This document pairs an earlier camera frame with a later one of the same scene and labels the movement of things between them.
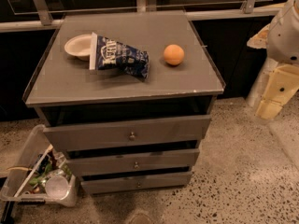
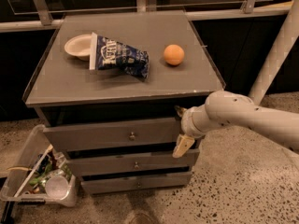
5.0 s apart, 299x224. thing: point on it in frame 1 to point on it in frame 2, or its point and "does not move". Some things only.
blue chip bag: [106, 54] does not move
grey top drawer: [127, 133] does not move
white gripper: [284, 37] to [188, 122]
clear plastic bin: [40, 175] does not move
